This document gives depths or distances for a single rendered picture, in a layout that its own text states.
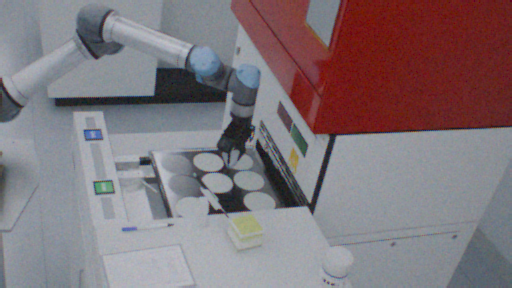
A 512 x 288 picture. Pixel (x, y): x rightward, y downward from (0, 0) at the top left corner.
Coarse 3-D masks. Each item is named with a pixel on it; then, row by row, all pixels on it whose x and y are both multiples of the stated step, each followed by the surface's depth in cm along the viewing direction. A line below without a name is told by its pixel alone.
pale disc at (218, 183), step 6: (210, 174) 202; (216, 174) 203; (222, 174) 203; (204, 180) 199; (210, 180) 199; (216, 180) 200; (222, 180) 201; (228, 180) 201; (210, 186) 197; (216, 186) 198; (222, 186) 198; (228, 186) 199; (216, 192) 195; (222, 192) 196
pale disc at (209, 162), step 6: (198, 156) 209; (204, 156) 209; (210, 156) 210; (216, 156) 211; (198, 162) 206; (204, 162) 207; (210, 162) 207; (216, 162) 208; (222, 162) 208; (204, 168) 204; (210, 168) 205; (216, 168) 205
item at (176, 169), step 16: (160, 160) 203; (176, 160) 205; (192, 160) 206; (256, 160) 212; (160, 176) 198; (176, 176) 198; (192, 176) 200; (176, 192) 192; (192, 192) 193; (240, 192) 197; (272, 192) 200; (224, 208) 190; (240, 208) 191
